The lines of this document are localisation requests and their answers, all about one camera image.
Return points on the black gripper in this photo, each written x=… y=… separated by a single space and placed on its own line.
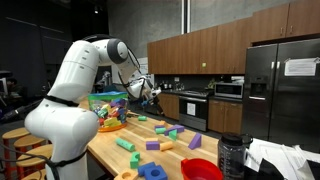
x=155 y=98

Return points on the orange rectangular block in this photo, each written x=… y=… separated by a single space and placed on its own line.
x=162 y=123

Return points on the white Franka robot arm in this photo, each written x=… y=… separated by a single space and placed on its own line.
x=76 y=73

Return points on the short green foam cylinder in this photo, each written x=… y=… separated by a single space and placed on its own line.
x=160 y=130

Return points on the green foam triangle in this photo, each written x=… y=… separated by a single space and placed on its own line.
x=172 y=135

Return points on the orange foam cylinder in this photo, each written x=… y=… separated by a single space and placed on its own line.
x=166 y=146

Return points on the long green foam cylinder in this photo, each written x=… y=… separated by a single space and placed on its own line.
x=125 y=144

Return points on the purple foam triangle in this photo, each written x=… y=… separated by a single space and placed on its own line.
x=196 y=142

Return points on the clear toy bag blue rim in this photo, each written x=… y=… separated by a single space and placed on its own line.
x=108 y=113

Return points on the wooden lower cabinet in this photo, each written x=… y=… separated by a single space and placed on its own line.
x=170 y=106
x=225 y=116

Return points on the purple foam cube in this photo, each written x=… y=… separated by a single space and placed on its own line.
x=152 y=145
x=158 y=126

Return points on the small green foam block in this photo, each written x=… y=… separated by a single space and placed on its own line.
x=142 y=118

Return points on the long purple foam wedge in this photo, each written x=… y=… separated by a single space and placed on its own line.
x=176 y=128

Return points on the stainless steel oven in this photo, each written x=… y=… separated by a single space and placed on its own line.
x=193 y=115

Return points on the small potted plant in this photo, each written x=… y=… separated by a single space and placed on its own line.
x=210 y=84

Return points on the green foam arch block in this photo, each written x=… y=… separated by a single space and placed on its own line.
x=134 y=161

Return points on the blue foam arch block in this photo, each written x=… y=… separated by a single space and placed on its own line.
x=143 y=168

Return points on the wooden upper cabinets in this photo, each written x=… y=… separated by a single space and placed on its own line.
x=186 y=53

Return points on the green sticky note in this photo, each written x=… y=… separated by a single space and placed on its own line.
x=204 y=64

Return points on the blue foam square with hole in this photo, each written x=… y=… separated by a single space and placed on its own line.
x=162 y=175

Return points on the orange foam square with hole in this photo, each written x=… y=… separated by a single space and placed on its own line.
x=133 y=176

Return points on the silver microwave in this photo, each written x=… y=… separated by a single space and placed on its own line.
x=228 y=90

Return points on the red plastic bowl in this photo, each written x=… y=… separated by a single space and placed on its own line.
x=200 y=170

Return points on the clear bottle black lid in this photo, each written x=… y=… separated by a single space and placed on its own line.
x=231 y=160

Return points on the white vertical pipe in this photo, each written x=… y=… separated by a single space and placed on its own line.
x=188 y=16

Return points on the black flat device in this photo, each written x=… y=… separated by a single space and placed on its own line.
x=270 y=170

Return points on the wooden stool red legs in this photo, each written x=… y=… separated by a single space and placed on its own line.
x=35 y=175
x=30 y=140
x=16 y=132
x=33 y=155

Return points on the stainless steel refrigerator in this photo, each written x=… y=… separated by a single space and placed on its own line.
x=293 y=106

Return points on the white paper on refrigerator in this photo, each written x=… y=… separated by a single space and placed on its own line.
x=300 y=66

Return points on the wooden cabinet above refrigerator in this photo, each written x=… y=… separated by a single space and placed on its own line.
x=286 y=20

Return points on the white wall poster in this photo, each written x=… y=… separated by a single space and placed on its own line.
x=144 y=68

